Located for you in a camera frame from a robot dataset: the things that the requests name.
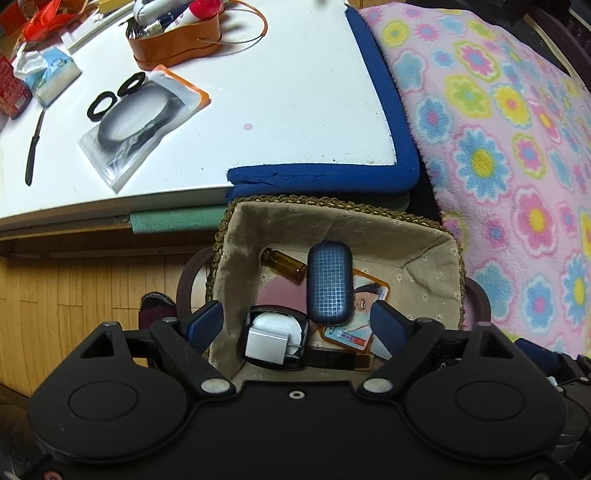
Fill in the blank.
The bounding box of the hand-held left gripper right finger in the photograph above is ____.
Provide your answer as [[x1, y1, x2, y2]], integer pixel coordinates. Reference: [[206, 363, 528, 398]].
[[358, 300, 520, 401]]

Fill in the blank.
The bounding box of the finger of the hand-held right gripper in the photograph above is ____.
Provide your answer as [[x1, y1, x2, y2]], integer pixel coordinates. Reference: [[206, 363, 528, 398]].
[[514, 338, 561, 377]]

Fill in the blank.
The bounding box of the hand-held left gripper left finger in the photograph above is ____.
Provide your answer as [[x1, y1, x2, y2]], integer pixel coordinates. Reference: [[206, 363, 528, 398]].
[[78, 300, 235, 401]]

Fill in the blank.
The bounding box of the black square compact case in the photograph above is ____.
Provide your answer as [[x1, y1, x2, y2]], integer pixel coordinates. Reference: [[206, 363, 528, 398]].
[[239, 305, 310, 370]]

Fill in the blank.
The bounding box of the white charger plug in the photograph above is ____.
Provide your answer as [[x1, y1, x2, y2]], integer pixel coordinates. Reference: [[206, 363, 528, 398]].
[[245, 323, 302, 366]]

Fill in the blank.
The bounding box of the dark blue checked case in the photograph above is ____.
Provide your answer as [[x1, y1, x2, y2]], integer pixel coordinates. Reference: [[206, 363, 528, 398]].
[[306, 240, 355, 326]]

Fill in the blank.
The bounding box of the woven basket with cloth lining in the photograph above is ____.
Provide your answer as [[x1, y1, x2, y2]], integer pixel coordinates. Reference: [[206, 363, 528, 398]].
[[205, 195, 467, 384]]

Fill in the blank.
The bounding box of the amber glass bottle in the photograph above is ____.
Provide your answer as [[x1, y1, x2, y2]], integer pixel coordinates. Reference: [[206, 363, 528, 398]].
[[260, 248, 308, 283]]

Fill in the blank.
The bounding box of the printed photo card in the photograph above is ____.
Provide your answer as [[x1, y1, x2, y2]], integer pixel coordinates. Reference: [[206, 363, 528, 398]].
[[307, 272, 392, 357]]

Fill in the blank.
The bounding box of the maroon slipper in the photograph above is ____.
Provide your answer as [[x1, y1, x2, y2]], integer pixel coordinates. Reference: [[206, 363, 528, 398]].
[[140, 292, 178, 329]]

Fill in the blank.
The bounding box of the pink round disc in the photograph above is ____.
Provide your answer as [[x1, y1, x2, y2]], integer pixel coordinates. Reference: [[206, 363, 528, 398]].
[[256, 277, 309, 319]]

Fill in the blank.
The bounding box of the green foam strip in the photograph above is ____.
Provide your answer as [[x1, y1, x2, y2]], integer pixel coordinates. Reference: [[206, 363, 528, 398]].
[[130, 194, 410, 235]]

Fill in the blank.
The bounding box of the pink floral blanket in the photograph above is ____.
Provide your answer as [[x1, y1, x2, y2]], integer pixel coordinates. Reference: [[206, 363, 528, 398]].
[[360, 2, 591, 365]]

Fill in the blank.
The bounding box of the black knife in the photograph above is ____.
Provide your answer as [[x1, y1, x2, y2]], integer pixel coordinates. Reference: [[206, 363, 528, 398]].
[[24, 108, 47, 186]]

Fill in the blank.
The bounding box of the orange heart-shaped tin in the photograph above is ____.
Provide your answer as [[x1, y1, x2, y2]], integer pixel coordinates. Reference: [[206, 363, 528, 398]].
[[127, 0, 227, 71]]

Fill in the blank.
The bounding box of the tissue pack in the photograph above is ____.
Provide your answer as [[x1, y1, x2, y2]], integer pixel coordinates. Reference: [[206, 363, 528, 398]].
[[13, 46, 83, 108]]

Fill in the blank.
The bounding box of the red box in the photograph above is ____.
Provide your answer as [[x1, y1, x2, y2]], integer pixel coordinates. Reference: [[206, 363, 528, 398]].
[[0, 53, 34, 120]]

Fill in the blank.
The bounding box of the red and white tube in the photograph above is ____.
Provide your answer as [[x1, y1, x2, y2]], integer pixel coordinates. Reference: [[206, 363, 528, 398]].
[[164, 0, 223, 33]]

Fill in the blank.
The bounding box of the red plastic bag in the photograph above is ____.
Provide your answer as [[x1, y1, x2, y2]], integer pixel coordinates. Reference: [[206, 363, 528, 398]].
[[23, 0, 93, 40]]

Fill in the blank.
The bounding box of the black strap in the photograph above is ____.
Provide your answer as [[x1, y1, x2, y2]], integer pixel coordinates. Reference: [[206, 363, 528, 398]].
[[302, 348, 372, 371]]

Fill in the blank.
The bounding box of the plastic bag with black cable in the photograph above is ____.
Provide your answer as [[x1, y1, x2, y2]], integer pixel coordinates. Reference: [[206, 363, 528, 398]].
[[78, 65, 209, 193]]

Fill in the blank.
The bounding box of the black foam ring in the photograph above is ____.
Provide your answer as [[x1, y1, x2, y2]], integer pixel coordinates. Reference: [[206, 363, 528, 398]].
[[116, 72, 146, 99], [87, 91, 118, 121]]

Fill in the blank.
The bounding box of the orange cord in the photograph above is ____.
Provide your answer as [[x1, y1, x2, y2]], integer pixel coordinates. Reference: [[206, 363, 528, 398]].
[[198, 0, 269, 57]]

